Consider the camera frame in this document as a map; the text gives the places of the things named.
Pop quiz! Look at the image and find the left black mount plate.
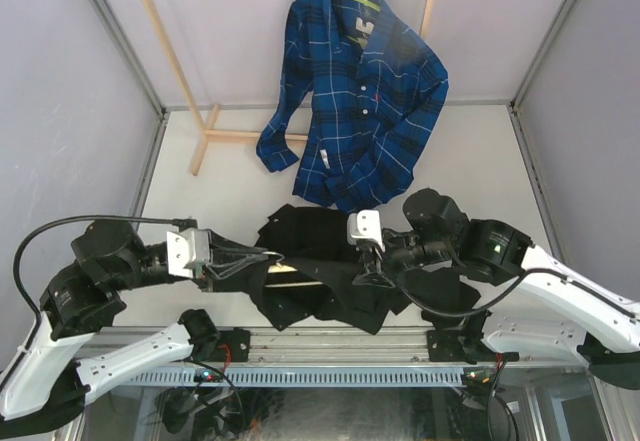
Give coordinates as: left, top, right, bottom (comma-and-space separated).
200, 328, 251, 363

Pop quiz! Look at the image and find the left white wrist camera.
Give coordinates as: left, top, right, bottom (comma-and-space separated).
166, 228, 211, 279

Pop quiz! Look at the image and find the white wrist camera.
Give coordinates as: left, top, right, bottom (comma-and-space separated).
347, 210, 385, 252
166, 228, 211, 279

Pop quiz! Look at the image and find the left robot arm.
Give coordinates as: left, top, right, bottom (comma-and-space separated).
1, 217, 271, 440

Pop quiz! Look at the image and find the wooden clothes rack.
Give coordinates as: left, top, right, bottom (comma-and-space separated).
141, 0, 435, 176

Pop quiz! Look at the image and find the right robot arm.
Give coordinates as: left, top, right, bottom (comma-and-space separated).
347, 188, 639, 390

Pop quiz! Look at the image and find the right black camera cable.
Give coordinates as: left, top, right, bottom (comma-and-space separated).
394, 260, 640, 320

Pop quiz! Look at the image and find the blue slotted cable duct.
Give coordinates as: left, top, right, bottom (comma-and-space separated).
125, 365, 465, 388

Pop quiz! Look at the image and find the right black mount plate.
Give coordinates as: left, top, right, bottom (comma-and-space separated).
426, 330, 470, 363

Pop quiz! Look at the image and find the black shirt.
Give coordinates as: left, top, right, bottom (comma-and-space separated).
199, 203, 482, 336

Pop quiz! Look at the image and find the left black camera cable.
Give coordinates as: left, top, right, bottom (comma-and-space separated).
12, 214, 199, 322

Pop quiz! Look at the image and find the blue plaid shirt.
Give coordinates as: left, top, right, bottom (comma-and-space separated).
256, 0, 449, 213

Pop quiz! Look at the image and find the cream wooden hanger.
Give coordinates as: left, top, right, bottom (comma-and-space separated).
261, 251, 323, 289

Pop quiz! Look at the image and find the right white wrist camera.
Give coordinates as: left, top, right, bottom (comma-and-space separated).
347, 210, 385, 252

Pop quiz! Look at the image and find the black camera cable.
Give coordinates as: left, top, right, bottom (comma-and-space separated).
12, 214, 199, 322
394, 260, 640, 320

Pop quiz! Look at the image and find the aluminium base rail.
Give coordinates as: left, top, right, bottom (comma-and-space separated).
74, 324, 619, 368

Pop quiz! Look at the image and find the black mount plate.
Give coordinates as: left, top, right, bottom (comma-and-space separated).
426, 330, 470, 363
200, 328, 251, 363

